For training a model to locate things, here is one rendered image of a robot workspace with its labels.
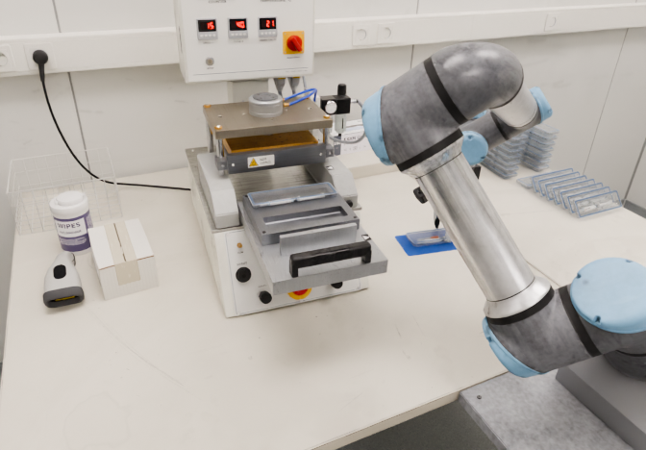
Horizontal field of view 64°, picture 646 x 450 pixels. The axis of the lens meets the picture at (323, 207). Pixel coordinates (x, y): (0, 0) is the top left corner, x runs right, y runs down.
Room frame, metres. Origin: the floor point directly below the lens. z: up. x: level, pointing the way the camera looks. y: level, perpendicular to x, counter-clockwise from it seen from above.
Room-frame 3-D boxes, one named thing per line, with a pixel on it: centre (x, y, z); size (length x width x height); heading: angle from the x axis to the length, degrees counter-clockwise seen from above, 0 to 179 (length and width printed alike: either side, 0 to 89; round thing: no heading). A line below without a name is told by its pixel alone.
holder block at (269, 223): (0.92, 0.05, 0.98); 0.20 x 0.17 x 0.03; 111
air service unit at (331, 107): (1.36, -0.02, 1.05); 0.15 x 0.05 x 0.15; 111
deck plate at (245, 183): (1.19, 0.15, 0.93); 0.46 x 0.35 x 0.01; 21
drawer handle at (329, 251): (0.75, -0.02, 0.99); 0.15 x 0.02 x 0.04; 111
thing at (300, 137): (1.17, 0.13, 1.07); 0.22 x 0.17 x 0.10; 111
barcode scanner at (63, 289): (0.94, 0.59, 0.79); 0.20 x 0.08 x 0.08; 26
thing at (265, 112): (1.20, 0.13, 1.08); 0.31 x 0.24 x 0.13; 111
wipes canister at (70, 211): (1.10, 0.63, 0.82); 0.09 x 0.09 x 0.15
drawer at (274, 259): (0.88, 0.03, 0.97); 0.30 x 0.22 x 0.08; 21
